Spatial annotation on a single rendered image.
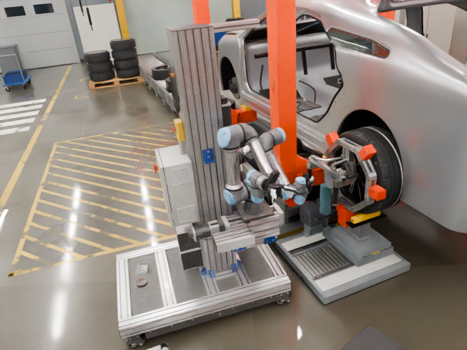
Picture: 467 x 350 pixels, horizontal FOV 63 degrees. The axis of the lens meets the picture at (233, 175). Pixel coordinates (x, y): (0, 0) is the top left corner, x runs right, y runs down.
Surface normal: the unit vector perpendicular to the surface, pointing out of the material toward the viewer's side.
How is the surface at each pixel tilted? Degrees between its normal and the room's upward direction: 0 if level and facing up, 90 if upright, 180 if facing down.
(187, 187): 90
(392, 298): 0
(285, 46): 90
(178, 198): 90
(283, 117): 90
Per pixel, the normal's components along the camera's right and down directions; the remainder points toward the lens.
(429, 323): -0.08, -0.88
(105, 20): 0.29, 0.42
